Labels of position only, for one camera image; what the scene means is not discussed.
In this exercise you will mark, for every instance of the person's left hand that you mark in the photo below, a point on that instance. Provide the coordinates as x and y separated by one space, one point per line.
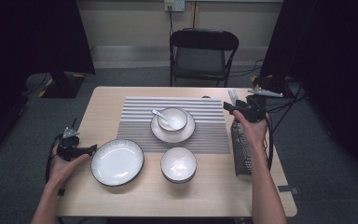
62 171

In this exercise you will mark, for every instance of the person's right hand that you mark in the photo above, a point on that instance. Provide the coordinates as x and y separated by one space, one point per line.
256 133

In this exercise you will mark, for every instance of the white bowl dark rim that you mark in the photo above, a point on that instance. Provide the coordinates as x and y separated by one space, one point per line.
178 165
177 119

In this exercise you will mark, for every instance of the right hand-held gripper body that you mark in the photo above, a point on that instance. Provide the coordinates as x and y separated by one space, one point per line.
254 109

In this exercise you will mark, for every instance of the grey round floor plate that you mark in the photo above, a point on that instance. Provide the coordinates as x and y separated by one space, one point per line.
34 82

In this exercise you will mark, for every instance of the black folding chair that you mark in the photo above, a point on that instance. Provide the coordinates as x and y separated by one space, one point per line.
203 40

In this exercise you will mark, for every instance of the black stand base yellow tape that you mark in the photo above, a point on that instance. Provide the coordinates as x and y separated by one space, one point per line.
268 83
63 87

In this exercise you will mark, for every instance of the white ceramic spoon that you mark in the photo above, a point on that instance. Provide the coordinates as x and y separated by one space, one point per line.
158 114

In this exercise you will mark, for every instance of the white wall outlet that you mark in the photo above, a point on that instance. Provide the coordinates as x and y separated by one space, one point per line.
178 4

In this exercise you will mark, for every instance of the grey tape strip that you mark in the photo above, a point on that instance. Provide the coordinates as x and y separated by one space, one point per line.
62 192
287 189

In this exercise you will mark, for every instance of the striped woven placemat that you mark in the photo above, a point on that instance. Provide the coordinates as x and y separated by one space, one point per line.
136 133

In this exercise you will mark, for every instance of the white plate dark rim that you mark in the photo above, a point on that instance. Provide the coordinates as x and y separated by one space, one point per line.
116 163
174 137

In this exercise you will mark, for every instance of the dark curtain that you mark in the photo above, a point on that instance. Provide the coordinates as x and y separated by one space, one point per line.
332 46
28 37

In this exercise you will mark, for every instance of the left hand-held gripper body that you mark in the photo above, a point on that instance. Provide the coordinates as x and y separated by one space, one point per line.
70 149

